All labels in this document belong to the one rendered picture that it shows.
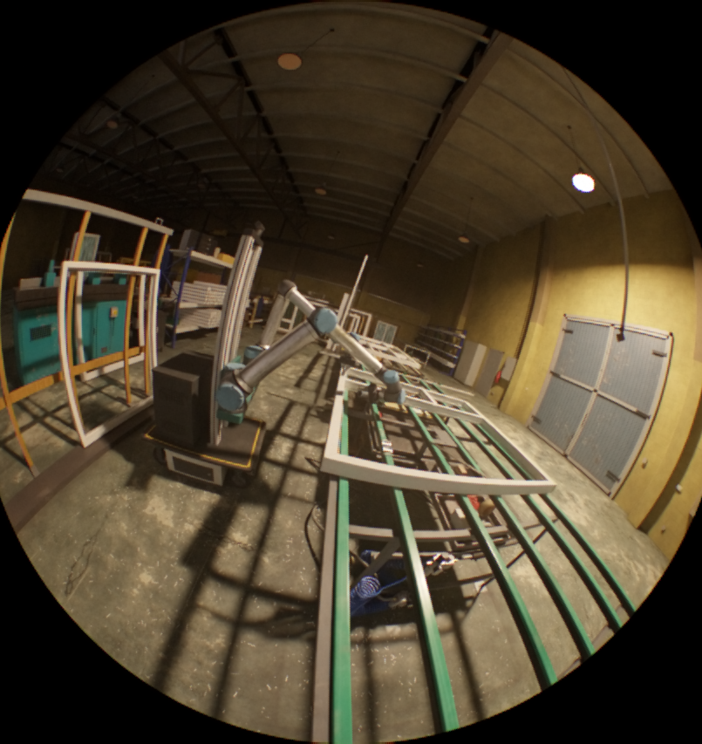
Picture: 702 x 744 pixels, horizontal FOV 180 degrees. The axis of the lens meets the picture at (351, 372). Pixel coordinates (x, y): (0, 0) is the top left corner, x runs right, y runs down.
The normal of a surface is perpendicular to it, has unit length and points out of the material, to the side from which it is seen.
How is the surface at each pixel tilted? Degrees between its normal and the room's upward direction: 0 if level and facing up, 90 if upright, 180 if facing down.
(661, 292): 90
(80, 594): 0
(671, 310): 90
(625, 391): 90
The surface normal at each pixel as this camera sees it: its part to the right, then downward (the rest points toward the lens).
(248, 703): 0.29, -0.93
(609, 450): -0.96, -0.27
